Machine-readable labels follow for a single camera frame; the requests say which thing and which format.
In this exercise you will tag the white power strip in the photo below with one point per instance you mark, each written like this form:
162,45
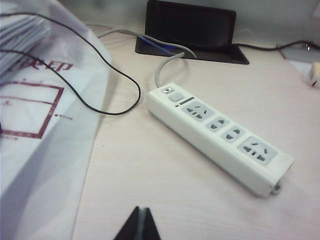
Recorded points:
225,150

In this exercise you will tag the frosted glass desk partition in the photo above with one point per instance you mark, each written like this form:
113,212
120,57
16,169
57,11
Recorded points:
275,17

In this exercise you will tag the white paper stack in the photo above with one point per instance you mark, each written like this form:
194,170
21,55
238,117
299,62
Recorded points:
22,32

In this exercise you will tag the black desk socket box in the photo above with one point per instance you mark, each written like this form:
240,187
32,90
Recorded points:
190,22

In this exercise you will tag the grey flat plate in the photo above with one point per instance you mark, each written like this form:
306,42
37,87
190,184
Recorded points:
305,56

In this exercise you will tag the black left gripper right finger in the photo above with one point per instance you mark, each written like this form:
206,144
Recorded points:
151,227

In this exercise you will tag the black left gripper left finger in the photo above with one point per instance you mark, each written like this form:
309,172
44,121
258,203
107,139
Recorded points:
130,227

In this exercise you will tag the white plastic bag red print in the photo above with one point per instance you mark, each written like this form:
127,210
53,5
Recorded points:
50,162

